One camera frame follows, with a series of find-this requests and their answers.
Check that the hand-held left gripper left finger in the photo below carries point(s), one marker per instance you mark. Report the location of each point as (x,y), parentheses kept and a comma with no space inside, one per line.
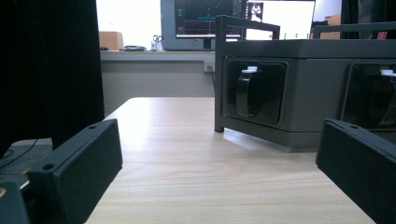
(77,161)

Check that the monitor with white screen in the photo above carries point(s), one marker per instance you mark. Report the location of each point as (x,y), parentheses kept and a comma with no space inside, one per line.
(289,18)

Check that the white wall outlet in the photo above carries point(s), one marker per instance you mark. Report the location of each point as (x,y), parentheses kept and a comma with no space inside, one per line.
(208,66)

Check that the grey angular tray stand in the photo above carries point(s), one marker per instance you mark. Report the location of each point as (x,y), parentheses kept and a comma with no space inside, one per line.
(311,93)

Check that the black curtain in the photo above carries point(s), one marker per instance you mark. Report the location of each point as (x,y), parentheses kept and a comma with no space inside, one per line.
(350,18)
(46,68)

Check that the cup holding scissors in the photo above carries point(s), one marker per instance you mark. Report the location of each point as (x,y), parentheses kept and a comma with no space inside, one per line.
(157,43)

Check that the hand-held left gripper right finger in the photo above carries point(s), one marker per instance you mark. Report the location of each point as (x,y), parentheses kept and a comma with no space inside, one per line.
(361,165)

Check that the grey framed computer monitor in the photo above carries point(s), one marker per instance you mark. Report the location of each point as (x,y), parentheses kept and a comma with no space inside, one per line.
(193,18)

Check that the cardboard box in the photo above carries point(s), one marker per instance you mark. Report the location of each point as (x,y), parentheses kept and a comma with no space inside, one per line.
(110,40)
(333,26)

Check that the black tap with white top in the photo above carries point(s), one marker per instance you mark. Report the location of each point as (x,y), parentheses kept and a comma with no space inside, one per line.
(243,93)

